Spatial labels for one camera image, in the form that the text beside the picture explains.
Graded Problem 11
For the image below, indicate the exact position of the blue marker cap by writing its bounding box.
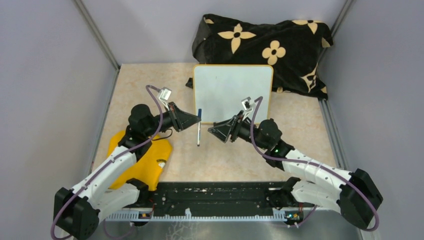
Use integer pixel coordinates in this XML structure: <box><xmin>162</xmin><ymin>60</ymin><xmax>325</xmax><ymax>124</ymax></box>
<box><xmin>197</xmin><ymin>108</ymin><xmax>202</xmax><ymax>121</ymax></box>

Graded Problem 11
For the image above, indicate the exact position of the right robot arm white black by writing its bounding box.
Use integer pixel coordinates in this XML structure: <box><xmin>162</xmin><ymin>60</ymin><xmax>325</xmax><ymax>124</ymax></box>
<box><xmin>208</xmin><ymin>112</ymin><xmax>383</xmax><ymax>232</ymax></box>

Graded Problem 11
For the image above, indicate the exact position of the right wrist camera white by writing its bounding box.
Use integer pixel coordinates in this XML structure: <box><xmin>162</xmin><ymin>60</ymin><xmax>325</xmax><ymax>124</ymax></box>
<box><xmin>241</xmin><ymin>97</ymin><xmax>256</xmax><ymax>118</ymax></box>

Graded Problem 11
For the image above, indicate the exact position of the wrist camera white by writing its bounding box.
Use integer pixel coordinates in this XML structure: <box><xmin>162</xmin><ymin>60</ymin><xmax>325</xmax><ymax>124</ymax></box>
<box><xmin>241</xmin><ymin>97</ymin><xmax>256</xmax><ymax>118</ymax></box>
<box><xmin>157</xmin><ymin>87</ymin><xmax>172</xmax><ymax>102</ymax></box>

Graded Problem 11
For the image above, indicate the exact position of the aluminium frame post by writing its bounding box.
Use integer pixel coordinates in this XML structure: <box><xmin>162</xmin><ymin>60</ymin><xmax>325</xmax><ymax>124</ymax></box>
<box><xmin>317</xmin><ymin>0</ymin><xmax>355</xmax><ymax>64</ymax></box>
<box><xmin>72</xmin><ymin>0</ymin><xmax>121</xmax><ymax>71</ymax></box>

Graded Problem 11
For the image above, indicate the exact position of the left aluminium frame post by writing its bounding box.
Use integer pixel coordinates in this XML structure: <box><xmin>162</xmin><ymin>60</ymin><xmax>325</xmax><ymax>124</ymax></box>
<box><xmin>72</xmin><ymin>0</ymin><xmax>121</xmax><ymax>71</ymax></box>

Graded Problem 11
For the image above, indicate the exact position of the black floral pillow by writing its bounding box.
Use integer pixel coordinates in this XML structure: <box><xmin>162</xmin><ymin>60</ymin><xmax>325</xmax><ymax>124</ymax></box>
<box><xmin>191</xmin><ymin>13</ymin><xmax>334</xmax><ymax>100</ymax></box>

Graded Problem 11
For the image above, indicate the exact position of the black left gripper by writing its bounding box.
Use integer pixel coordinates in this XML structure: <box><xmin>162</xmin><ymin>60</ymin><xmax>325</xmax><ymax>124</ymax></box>
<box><xmin>144</xmin><ymin>101</ymin><xmax>202</xmax><ymax>137</ymax></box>

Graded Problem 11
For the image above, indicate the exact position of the yellow cloth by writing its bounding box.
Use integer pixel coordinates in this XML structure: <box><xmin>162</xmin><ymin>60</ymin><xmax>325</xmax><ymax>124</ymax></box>
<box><xmin>109</xmin><ymin>136</ymin><xmax>173</xmax><ymax>192</ymax></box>

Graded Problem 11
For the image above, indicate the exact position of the right aluminium frame post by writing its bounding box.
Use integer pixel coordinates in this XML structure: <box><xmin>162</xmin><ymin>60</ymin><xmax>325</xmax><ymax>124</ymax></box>
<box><xmin>317</xmin><ymin>0</ymin><xmax>355</xmax><ymax>64</ymax></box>

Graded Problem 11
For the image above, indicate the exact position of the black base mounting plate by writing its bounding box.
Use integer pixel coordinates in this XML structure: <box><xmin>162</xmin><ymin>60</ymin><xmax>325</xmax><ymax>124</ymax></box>
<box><xmin>130</xmin><ymin>181</ymin><xmax>300</xmax><ymax>217</ymax></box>

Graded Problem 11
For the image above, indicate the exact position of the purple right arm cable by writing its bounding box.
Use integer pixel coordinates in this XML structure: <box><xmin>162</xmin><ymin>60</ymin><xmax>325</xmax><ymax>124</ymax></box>
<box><xmin>249</xmin><ymin>96</ymin><xmax>381</xmax><ymax>233</ymax></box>

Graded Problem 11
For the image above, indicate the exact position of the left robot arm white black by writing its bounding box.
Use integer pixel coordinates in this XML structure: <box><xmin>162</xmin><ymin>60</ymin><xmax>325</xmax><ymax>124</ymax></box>
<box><xmin>50</xmin><ymin>102</ymin><xmax>202</xmax><ymax>240</ymax></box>

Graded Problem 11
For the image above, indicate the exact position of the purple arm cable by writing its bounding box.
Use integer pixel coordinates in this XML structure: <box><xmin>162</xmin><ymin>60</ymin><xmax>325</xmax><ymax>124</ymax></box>
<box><xmin>49</xmin><ymin>84</ymin><xmax>167</xmax><ymax>240</ymax></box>
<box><xmin>249</xmin><ymin>96</ymin><xmax>381</xmax><ymax>233</ymax></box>

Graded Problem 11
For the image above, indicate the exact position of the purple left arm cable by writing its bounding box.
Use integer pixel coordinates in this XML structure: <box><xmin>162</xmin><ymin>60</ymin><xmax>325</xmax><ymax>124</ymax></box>
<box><xmin>49</xmin><ymin>84</ymin><xmax>167</xmax><ymax>240</ymax></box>

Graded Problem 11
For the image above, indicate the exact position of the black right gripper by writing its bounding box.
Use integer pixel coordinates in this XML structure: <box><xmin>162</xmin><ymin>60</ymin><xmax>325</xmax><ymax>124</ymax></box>
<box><xmin>208</xmin><ymin>110</ymin><xmax>269</xmax><ymax>150</ymax></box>

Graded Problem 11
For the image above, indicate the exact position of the aluminium front rail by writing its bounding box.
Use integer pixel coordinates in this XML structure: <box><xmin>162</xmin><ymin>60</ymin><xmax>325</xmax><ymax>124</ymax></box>
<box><xmin>105</xmin><ymin>207</ymin><xmax>298</xmax><ymax>223</ymax></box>

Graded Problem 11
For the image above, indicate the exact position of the white whiteboard yellow frame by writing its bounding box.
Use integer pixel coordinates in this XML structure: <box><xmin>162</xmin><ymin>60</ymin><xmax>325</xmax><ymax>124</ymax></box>
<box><xmin>192</xmin><ymin>64</ymin><xmax>274</xmax><ymax>124</ymax></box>

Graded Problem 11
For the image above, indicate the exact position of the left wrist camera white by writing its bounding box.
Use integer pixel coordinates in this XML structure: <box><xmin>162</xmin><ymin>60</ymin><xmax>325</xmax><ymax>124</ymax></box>
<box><xmin>157</xmin><ymin>87</ymin><xmax>172</xmax><ymax>102</ymax></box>

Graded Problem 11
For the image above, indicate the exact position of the white marker pen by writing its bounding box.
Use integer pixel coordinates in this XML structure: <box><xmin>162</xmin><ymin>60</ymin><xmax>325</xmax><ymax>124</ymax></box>
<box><xmin>196</xmin><ymin>120</ymin><xmax>202</xmax><ymax>147</ymax></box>

